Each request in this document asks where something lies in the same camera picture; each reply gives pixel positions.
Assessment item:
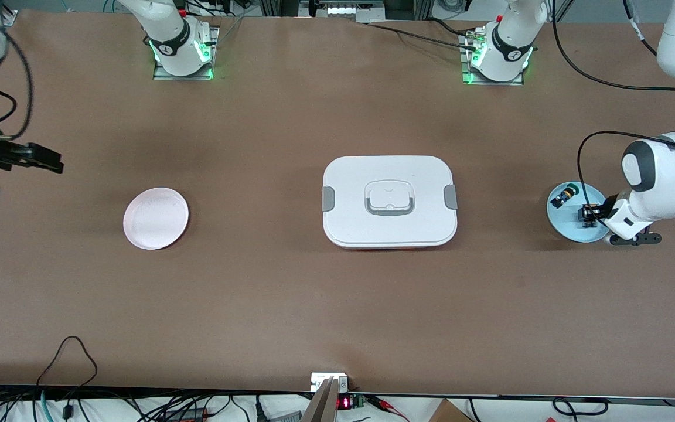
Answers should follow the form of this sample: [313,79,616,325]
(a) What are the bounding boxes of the white lidded box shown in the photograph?
[321,155,459,251]

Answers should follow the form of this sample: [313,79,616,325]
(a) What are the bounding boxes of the light blue round plate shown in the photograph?
[546,181,613,244]

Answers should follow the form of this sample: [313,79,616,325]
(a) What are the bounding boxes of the pale pink round plate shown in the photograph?
[122,187,190,251]

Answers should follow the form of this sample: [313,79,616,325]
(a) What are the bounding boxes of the brown cardboard piece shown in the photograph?
[427,399,474,422]

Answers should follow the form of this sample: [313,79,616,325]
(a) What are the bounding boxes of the red clip leads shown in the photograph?
[367,396,410,422]

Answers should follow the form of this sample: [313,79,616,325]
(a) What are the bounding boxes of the small white device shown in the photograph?
[311,372,349,393]

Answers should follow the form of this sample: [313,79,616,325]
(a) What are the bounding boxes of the white power strip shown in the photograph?
[299,0,386,24]

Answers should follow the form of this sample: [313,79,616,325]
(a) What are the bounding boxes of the grey metal bar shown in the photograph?
[301,377,341,422]

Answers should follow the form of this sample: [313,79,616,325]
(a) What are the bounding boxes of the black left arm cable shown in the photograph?
[550,0,675,220]

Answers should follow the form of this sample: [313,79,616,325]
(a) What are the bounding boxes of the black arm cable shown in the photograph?
[550,0,675,220]
[0,26,35,141]

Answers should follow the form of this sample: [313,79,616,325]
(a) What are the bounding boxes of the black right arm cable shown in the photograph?
[0,26,35,141]

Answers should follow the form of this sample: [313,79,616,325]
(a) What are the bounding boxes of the black looped cable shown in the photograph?
[36,335,99,405]

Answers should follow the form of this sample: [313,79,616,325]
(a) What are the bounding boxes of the black coiled cable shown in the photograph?
[551,397,609,417]

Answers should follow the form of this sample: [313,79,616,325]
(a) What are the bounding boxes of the black cable on table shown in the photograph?
[367,22,482,52]

